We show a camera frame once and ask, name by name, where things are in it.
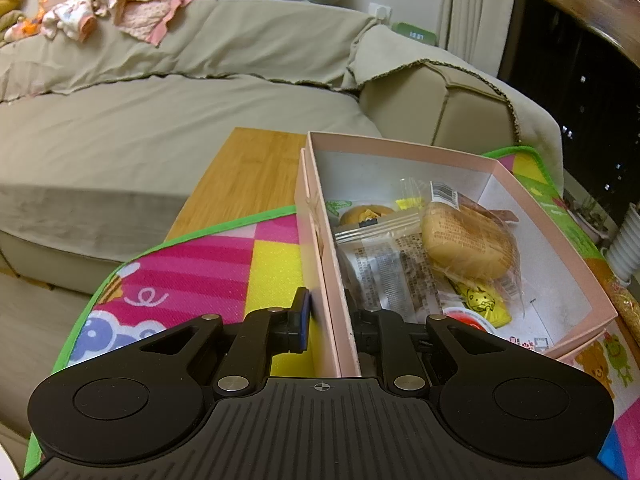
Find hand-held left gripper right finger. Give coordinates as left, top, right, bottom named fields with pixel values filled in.
left=349, top=306, right=502, bottom=397

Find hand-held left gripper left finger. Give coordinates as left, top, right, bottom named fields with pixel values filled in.
left=139, top=287, right=313, bottom=397

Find grey clear snack packet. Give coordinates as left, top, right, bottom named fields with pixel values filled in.
left=334, top=212, right=443, bottom=318

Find red and white round-headed packet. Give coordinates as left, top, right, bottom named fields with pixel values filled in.
left=440, top=307, right=501, bottom=333

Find yellow cheese snack stick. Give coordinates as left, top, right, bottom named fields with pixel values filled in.
left=452, top=280, right=513, bottom=328

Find large round bread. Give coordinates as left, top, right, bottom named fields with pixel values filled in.
left=420, top=180, right=526, bottom=311

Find pink cardboard box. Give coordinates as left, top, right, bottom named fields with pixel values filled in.
left=294, top=131, right=620, bottom=378

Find colourful cartoon play mat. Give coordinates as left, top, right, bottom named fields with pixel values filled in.
left=22, top=146, right=640, bottom=480

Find small wrapped pastry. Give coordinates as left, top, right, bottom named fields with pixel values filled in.
left=325, top=177, right=426, bottom=228

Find white ribbed container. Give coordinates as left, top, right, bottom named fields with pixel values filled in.
left=605, top=200, right=640, bottom=281

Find beige blanket covered sofa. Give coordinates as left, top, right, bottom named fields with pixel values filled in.
left=0, top=0, right=563, bottom=161

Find green digital clock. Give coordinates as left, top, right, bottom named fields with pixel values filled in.
left=392, top=21, right=437, bottom=47

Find beige curtain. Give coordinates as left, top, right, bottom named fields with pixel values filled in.
left=435, top=0, right=523, bottom=81

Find pink baby cloth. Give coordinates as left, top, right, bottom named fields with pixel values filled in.
left=115, top=0, right=211, bottom=48

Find white printed baby clothes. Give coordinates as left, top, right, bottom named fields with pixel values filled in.
left=40, top=0, right=118, bottom=41

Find small peach baby garment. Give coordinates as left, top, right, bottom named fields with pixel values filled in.
left=0, top=10, right=46, bottom=43

